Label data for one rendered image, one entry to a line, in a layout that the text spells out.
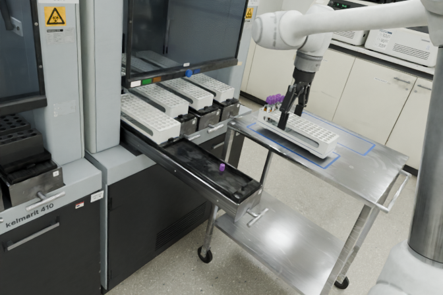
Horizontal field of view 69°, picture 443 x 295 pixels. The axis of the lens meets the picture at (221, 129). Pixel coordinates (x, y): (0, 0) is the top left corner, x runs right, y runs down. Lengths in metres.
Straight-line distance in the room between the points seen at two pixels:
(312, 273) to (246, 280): 0.38
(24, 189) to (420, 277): 0.91
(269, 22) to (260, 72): 2.58
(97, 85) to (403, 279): 0.91
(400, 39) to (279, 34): 2.13
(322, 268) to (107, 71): 1.19
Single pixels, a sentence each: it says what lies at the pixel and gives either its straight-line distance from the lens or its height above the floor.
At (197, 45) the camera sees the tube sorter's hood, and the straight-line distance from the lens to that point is 1.28.
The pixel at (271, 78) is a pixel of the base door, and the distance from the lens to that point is 3.49.
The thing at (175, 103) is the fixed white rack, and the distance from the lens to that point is 1.27.
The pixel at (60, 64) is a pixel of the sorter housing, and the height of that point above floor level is 1.07.
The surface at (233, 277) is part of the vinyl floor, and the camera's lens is 1.78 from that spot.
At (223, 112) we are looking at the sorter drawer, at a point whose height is 0.79.
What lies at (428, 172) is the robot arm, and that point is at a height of 1.13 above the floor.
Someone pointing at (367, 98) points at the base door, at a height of 0.51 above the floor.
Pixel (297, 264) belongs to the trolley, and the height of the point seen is 0.28.
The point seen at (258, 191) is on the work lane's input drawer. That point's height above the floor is 0.80.
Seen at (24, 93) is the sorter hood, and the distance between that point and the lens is 0.95.
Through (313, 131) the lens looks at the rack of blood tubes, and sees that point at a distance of 1.20.
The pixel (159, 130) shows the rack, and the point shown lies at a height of 0.87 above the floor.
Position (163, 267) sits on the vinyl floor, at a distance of 1.77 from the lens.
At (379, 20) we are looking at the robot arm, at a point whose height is 1.32.
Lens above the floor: 1.39
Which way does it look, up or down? 28 degrees down
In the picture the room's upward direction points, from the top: 11 degrees clockwise
